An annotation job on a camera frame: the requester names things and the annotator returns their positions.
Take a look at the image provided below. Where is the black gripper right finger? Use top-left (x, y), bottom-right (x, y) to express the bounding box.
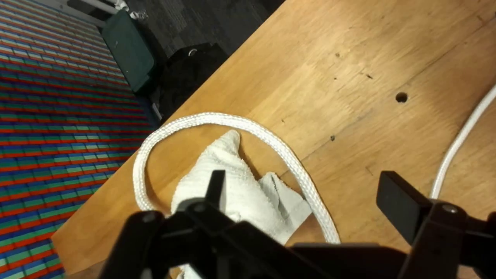
top-left (376, 169), bottom-right (496, 279)

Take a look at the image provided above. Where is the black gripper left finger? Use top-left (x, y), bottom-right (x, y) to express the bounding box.
top-left (100, 169), bottom-right (323, 279)

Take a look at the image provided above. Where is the white towel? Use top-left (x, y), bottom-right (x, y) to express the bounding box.
top-left (170, 128), bottom-right (315, 279)

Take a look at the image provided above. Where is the white rope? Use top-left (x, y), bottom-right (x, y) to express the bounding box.
top-left (131, 83), bottom-right (496, 246)

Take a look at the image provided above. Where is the black object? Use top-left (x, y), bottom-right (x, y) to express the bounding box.
top-left (154, 43), bottom-right (242, 122)

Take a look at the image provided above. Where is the dark green box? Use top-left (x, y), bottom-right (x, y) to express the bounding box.
top-left (100, 9), bottom-right (157, 94)

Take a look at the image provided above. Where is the colourful striped backdrop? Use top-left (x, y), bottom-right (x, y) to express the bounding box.
top-left (0, 0), bottom-right (157, 279)

